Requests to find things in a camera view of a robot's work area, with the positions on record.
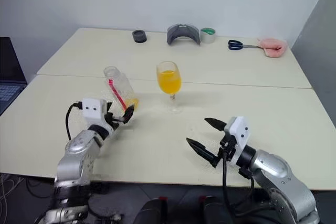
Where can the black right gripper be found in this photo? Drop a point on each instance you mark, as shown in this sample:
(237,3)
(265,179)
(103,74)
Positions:
(228,145)

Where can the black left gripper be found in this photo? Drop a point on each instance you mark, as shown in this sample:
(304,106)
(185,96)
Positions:
(110,120)

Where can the grey curved headband pad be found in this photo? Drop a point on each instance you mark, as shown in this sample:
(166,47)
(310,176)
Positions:
(173,33)

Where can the black rounded shape red tab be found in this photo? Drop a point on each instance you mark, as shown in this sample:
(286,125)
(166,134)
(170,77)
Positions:
(212,209)
(152,211)

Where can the pink cloth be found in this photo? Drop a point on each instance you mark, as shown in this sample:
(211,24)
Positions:
(273,48)

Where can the clear wine glass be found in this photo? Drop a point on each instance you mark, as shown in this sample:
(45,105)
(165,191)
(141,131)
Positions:
(169,79)

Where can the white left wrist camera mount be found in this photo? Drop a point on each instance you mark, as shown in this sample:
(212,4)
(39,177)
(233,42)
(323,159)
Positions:
(92,110)

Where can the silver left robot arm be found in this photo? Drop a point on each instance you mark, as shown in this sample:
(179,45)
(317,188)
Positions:
(76,155)

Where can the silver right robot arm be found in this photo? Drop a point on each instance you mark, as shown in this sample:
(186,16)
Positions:
(278,174)

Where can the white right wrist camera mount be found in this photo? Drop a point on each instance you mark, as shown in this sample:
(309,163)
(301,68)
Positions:
(241,132)

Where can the dark laptop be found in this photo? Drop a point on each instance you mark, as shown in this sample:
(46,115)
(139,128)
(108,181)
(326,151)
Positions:
(9,77)

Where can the black round cap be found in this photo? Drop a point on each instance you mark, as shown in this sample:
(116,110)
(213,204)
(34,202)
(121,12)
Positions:
(139,36)

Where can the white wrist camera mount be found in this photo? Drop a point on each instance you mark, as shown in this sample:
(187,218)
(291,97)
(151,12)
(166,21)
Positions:
(92,110)
(241,132)

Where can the clear tape roll green core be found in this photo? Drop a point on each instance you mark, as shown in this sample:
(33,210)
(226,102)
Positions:
(208,37)

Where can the clear plastic bottle red tape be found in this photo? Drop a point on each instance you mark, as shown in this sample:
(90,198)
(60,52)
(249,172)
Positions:
(120,87)

